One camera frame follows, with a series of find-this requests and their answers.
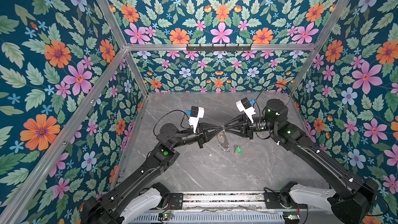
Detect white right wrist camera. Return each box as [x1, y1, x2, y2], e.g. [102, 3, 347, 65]
[236, 97, 256, 123]

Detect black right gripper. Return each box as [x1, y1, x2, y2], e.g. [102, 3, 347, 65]
[225, 114, 278, 142]

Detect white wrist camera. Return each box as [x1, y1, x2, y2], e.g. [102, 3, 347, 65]
[236, 97, 256, 123]
[186, 106, 204, 133]

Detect aluminium frame bars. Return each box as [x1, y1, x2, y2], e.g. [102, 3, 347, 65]
[1, 0, 339, 223]

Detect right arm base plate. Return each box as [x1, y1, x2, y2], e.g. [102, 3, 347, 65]
[263, 191, 308, 209]

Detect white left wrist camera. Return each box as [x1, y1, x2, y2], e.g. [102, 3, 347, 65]
[186, 106, 204, 133]

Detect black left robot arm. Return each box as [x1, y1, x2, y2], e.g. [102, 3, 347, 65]
[81, 123, 222, 224]

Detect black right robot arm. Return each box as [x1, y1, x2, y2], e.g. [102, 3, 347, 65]
[224, 98, 378, 224]

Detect black wall hook rack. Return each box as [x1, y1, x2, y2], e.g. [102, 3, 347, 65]
[186, 44, 252, 52]

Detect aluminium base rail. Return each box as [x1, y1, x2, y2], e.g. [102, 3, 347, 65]
[130, 190, 352, 212]

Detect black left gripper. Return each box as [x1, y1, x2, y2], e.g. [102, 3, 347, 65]
[171, 121, 223, 149]

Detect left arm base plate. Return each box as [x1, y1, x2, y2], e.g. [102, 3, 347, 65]
[150, 192, 184, 211]

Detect silver keyring with red grip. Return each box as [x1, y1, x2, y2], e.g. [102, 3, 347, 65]
[216, 130, 230, 152]

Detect white vented cable duct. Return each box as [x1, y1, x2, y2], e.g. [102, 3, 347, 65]
[130, 212, 285, 224]

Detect green key tag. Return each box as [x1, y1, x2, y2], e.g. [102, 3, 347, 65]
[233, 145, 242, 153]

